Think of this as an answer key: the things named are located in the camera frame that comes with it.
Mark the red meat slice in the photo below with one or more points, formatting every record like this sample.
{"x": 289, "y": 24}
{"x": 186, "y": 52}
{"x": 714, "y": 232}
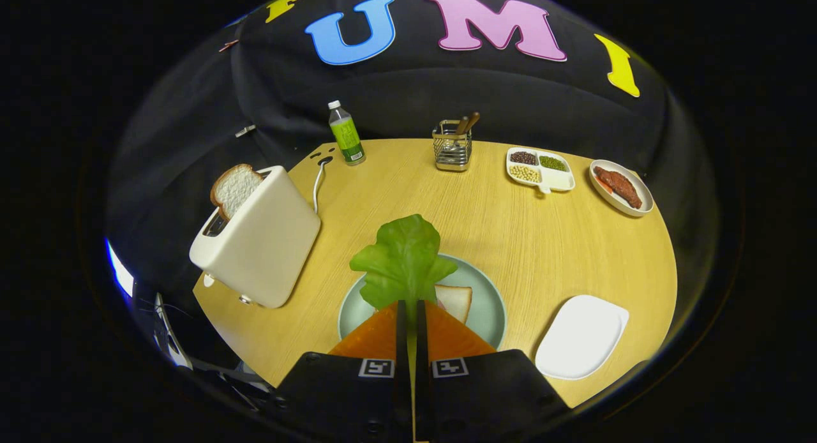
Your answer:
{"x": 619, "y": 186}

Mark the pile of green mung beans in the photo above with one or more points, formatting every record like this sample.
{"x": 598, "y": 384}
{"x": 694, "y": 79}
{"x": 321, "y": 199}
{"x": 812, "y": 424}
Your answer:
{"x": 553, "y": 163}

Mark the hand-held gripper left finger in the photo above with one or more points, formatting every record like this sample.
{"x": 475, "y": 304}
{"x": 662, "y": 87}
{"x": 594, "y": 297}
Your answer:
{"x": 401, "y": 379}

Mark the white cloth clip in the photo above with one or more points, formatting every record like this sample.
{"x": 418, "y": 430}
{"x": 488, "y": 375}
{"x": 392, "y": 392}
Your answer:
{"x": 244, "y": 131}

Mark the white toaster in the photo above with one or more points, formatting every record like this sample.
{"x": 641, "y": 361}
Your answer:
{"x": 268, "y": 239}

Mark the green label plastic bottle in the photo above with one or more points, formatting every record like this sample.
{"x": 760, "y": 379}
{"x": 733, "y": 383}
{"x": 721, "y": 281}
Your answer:
{"x": 348, "y": 140}

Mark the round pale green plate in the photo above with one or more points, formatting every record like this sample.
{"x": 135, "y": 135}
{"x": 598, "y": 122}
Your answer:
{"x": 485, "y": 302}

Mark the orange cloth clip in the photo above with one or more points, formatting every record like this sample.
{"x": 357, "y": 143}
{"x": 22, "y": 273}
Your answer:
{"x": 228, "y": 45}

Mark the plain white bread slice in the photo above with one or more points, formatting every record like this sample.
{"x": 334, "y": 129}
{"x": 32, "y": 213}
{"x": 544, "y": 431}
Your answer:
{"x": 456, "y": 301}

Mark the white divided dish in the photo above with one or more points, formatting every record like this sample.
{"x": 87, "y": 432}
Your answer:
{"x": 562, "y": 180}

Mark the pile of yellow soybeans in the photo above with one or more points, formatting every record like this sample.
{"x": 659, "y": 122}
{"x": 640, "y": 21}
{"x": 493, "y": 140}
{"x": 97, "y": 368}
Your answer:
{"x": 524, "y": 173}

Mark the black backdrop cloth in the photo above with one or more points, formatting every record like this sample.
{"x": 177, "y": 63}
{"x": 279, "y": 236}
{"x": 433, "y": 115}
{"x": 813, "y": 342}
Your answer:
{"x": 415, "y": 92}

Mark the pile of dark red beans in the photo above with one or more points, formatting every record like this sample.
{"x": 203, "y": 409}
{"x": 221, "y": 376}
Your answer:
{"x": 523, "y": 157}

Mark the toasted white bread slice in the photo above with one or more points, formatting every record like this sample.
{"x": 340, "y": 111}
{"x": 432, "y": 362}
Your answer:
{"x": 233, "y": 187}

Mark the round white meat plate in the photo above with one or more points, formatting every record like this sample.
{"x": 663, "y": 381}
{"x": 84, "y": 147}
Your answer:
{"x": 603, "y": 194}

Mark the green lettuce leaf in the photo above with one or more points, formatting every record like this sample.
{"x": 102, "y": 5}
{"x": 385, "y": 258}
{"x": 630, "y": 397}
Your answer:
{"x": 402, "y": 258}

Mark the square white plate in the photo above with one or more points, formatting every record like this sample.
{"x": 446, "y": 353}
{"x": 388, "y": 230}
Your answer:
{"x": 581, "y": 337}

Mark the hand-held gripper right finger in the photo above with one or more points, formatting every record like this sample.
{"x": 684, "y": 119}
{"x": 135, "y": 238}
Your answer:
{"x": 421, "y": 379}

